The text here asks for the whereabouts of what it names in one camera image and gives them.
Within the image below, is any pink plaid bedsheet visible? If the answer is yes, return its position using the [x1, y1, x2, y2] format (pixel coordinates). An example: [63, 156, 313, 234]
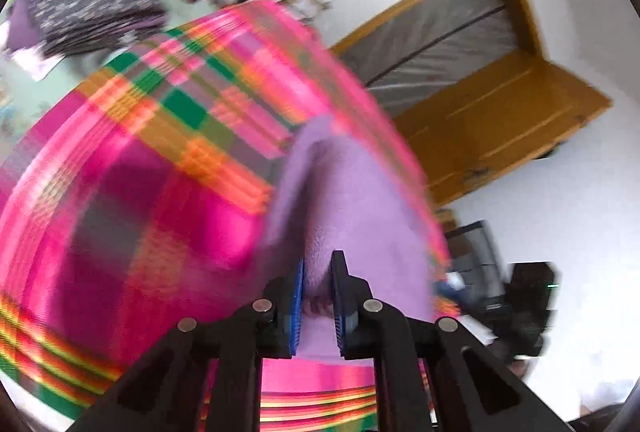
[0, 0, 451, 432]

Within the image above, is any small folded purple cloth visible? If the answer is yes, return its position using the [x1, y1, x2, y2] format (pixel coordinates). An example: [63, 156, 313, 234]
[5, 2, 41, 53]

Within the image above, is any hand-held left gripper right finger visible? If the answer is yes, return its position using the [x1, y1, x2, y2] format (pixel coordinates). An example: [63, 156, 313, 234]
[331, 251, 571, 432]

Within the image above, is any grey plastic door curtain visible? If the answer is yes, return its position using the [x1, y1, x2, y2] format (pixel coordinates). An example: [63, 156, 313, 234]
[340, 0, 521, 118]

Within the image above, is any wooden door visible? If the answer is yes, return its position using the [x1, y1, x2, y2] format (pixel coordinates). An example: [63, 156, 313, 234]
[390, 50, 615, 208]

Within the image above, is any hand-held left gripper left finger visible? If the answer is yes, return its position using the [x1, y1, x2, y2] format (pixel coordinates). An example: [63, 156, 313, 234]
[75, 257, 306, 432]

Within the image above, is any black mesh chair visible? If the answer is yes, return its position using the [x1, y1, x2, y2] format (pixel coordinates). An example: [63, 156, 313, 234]
[442, 219, 506, 313]

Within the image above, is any stack of dotted dark clothes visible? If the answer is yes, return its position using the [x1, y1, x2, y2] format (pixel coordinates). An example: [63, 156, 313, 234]
[27, 0, 168, 58]

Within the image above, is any wooden door frame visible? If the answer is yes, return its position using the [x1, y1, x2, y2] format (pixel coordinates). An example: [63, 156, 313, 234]
[330, 0, 546, 58]

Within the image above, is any purple fleece garment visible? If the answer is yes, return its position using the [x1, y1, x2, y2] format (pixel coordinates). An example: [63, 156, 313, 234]
[247, 115, 436, 368]

